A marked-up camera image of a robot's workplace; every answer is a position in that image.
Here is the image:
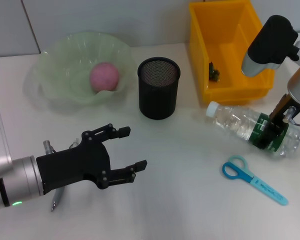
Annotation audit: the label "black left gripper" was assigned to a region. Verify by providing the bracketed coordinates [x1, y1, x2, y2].
[36, 123, 148, 198]

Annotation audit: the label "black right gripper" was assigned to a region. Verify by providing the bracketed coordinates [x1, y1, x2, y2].
[258, 93, 300, 151]

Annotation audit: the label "clear green-label water bottle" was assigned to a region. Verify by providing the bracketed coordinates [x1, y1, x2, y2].
[206, 100, 300, 158]

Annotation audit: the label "pink peach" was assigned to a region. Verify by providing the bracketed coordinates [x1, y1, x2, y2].
[89, 61, 121, 91]

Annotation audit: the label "green plastic wrapper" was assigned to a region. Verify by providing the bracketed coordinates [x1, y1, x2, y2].
[208, 61, 221, 83]

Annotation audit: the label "blue scissors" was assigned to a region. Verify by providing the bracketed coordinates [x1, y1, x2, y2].
[221, 154, 289, 206]

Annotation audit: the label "black mesh pen holder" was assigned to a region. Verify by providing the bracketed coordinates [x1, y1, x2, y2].
[136, 57, 181, 121]

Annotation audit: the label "silver ballpoint pen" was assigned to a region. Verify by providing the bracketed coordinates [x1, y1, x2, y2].
[50, 136, 80, 213]

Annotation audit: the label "translucent green fruit plate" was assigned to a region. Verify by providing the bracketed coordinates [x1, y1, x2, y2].
[24, 32, 136, 111]

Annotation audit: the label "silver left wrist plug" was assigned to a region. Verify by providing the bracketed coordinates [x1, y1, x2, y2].
[42, 139, 55, 155]

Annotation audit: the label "yellow plastic bin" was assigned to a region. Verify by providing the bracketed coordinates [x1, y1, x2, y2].
[188, 0, 276, 105]

